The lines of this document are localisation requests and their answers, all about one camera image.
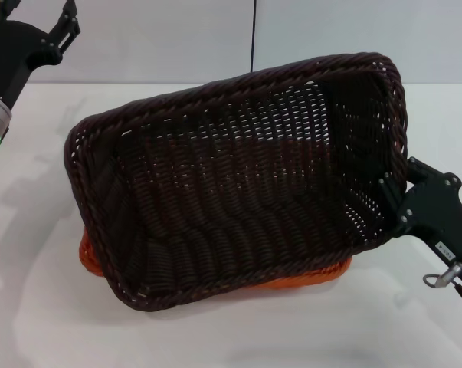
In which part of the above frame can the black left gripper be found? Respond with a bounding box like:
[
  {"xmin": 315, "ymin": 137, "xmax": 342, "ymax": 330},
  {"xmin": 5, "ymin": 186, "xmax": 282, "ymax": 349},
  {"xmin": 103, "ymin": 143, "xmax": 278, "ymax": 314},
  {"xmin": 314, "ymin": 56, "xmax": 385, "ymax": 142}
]
[{"xmin": 0, "ymin": 0, "xmax": 81, "ymax": 112}]

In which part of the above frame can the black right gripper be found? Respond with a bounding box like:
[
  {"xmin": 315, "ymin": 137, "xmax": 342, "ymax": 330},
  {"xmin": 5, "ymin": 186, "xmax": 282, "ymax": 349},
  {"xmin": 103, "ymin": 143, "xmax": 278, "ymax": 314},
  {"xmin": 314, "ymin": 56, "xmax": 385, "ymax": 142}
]
[{"xmin": 379, "ymin": 156, "xmax": 462, "ymax": 268}]

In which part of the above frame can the orange woven plastic basket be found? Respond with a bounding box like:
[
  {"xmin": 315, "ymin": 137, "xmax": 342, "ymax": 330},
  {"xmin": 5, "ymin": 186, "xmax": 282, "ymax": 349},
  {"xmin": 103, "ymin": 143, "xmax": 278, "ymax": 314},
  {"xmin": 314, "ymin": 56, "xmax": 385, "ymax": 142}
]
[{"xmin": 78, "ymin": 225, "xmax": 352, "ymax": 295}]

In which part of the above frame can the dark brown woven plastic basket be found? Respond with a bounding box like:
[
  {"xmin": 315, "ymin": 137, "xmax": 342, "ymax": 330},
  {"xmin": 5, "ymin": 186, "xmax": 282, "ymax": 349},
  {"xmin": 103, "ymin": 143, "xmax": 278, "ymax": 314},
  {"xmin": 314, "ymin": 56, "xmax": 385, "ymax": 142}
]
[{"xmin": 64, "ymin": 51, "xmax": 409, "ymax": 312}]

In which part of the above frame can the silver ring pull pin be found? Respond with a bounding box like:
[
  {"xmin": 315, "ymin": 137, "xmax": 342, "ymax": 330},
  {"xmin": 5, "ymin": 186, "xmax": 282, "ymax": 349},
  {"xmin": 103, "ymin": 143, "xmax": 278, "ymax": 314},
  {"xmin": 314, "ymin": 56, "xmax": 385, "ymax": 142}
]
[{"xmin": 423, "ymin": 264, "xmax": 462, "ymax": 288}]

